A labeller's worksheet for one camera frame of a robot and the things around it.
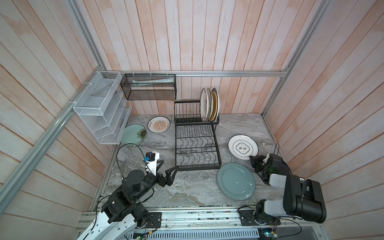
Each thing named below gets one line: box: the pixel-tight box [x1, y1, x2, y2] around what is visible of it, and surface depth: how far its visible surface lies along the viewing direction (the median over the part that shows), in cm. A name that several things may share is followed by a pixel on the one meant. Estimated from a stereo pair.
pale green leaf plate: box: [120, 123, 147, 146], surface depth 110 cm
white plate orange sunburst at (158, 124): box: [147, 115, 171, 134], surface depth 117 cm
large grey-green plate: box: [217, 162, 256, 201], surface depth 88 cm
